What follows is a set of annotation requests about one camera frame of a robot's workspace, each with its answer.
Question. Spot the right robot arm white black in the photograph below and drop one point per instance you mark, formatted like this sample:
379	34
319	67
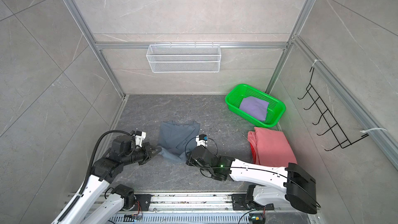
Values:
268	185

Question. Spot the aluminium mounting rail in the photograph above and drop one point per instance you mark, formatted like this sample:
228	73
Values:
199	203

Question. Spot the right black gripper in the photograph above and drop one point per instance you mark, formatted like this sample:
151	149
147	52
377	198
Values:
190	157

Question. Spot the green plastic basket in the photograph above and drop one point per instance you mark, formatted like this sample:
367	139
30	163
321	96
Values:
275	110

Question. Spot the black wire hook rack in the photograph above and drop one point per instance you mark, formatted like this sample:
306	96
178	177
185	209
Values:
326	116

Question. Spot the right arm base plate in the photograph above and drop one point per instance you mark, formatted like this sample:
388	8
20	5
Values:
240	203

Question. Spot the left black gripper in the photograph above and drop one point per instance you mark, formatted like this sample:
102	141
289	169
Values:
148	152

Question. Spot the folded pink t shirt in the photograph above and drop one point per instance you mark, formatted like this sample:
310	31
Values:
270	148

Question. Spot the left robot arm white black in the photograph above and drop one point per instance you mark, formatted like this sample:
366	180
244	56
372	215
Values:
100	174

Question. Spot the grey blue t shirt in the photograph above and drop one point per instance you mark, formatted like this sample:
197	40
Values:
175	139

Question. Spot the purple t shirt in basket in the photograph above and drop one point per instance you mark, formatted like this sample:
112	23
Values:
255	107

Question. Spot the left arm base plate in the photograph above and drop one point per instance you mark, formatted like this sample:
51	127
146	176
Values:
142	200

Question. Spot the white wire mesh shelf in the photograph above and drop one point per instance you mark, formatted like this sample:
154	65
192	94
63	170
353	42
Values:
187	58

